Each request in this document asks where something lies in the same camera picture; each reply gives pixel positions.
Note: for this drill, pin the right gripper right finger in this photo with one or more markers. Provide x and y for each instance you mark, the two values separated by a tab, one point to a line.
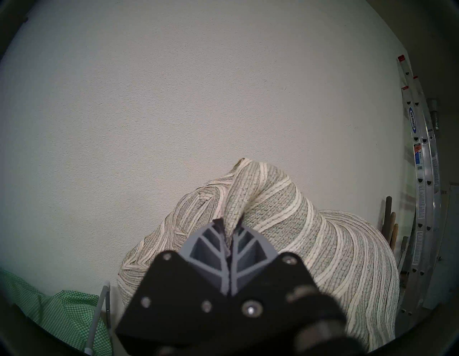
258	272

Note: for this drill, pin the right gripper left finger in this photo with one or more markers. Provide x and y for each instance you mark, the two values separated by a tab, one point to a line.
200	258

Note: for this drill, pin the striped straw sun hat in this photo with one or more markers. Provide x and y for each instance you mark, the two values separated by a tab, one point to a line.
322	251

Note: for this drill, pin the green gingham cloth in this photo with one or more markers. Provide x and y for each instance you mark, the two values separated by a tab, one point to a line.
53	315

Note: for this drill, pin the grey metal shoe rack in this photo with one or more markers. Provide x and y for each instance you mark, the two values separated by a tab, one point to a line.
98	308

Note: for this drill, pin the aluminium Werner ladder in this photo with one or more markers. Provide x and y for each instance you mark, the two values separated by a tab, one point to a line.
421	179

